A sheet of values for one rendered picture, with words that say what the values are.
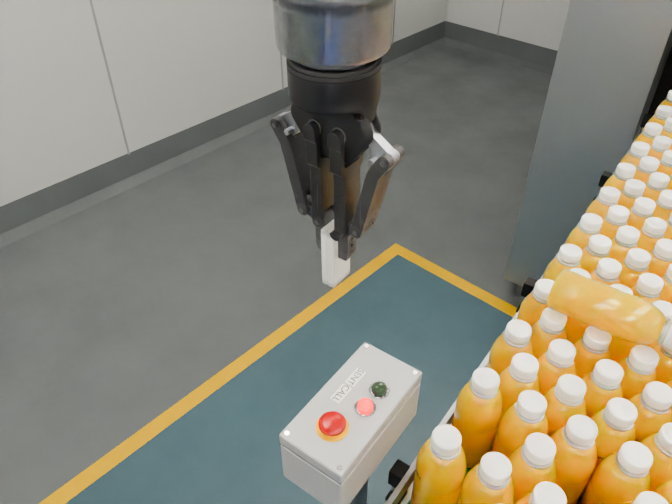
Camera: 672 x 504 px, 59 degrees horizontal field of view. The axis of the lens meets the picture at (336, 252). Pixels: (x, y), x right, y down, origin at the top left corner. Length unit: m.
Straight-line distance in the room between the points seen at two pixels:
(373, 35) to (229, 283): 2.28
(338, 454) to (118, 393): 1.65
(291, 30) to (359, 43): 0.05
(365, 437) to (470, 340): 1.68
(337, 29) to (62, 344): 2.28
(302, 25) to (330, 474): 0.54
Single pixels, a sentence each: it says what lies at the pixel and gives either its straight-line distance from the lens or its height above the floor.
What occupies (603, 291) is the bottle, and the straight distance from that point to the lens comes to 0.98.
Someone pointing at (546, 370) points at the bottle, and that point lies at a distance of 0.98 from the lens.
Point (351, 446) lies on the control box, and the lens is 0.79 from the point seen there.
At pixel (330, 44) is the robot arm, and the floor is 1.62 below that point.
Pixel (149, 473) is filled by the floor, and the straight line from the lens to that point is 2.13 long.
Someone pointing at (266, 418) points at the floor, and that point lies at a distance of 2.17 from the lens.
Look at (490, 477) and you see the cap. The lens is 0.81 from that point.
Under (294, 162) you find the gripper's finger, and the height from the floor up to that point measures 1.49.
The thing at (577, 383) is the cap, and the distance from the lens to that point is 0.93.
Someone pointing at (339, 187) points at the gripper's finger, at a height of 1.48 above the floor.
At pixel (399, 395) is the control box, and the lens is 0.84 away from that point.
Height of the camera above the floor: 1.76
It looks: 39 degrees down
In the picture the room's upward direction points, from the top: straight up
